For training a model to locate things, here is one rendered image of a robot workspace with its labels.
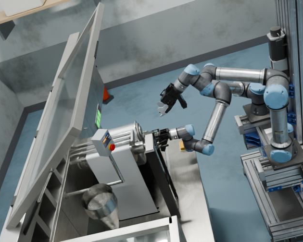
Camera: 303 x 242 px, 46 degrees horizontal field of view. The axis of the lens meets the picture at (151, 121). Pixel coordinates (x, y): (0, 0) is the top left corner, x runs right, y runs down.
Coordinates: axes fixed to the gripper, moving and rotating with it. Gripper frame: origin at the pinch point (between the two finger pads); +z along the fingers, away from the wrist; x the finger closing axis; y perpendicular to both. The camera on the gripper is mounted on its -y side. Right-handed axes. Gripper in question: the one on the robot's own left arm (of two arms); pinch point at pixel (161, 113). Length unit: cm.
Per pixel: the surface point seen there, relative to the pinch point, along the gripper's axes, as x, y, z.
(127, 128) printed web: 2.8, 12.6, 18.7
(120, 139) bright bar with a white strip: 29.5, 22.4, 8.9
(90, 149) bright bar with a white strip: 29.3, 33.0, 23.2
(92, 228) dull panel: 52, 13, 55
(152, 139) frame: 34.6, 11.1, -3.2
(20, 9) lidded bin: -230, 111, 91
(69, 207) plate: 59, 34, 37
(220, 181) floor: -56, -118, 67
